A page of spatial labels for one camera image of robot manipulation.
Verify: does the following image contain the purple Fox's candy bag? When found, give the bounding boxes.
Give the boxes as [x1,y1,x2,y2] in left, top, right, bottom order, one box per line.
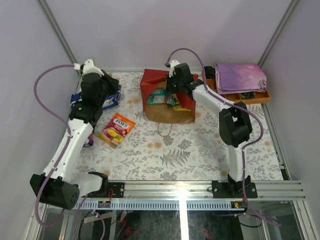
[83,134,94,147]

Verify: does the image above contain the orange Fox's candy bag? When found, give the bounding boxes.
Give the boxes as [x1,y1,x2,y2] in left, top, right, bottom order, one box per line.
[97,113,136,148]

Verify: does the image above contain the blue grey cable duct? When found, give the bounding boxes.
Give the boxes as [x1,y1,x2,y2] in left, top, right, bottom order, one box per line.
[73,199,246,212]

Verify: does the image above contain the yellow snack packet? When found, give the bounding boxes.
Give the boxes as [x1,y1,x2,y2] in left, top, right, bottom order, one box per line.
[173,105,191,112]

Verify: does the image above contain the red brown paper bag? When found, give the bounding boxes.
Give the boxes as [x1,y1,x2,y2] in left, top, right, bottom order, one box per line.
[140,69,196,125]

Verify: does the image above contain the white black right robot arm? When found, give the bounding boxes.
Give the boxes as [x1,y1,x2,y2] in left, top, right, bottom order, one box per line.
[165,60,253,198]

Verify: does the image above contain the dark packet in tray corner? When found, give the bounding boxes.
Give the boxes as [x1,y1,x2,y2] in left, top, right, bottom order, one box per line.
[204,65,216,80]

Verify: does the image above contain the orange wooden compartment tray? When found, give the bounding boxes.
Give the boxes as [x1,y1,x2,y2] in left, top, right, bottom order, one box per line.
[207,79,271,105]

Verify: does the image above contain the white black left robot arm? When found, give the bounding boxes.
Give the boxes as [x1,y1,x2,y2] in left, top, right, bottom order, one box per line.
[30,70,119,210]

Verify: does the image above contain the dark green gold packet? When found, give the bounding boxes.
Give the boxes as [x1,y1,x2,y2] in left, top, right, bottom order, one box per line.
[239,91,256,100]

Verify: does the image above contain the teal green snack packet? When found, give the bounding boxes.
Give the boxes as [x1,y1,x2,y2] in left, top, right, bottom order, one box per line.
[147,87,180,108]

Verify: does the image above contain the aluminium front rail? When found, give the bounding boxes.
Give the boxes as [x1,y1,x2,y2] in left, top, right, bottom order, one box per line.
[112,180,306,201]

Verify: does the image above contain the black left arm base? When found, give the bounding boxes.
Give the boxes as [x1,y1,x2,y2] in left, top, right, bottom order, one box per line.
[87,182,125,199]

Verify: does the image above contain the blue white snack packet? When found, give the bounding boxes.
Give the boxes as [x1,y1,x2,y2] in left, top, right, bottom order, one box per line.
[70,85,122,111]

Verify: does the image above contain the purple princess print cloth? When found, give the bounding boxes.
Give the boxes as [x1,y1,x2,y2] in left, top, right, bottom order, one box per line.
[214,63,267,95]

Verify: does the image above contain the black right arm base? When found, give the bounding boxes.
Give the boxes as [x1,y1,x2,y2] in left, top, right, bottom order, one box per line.
[211,175,258,199]

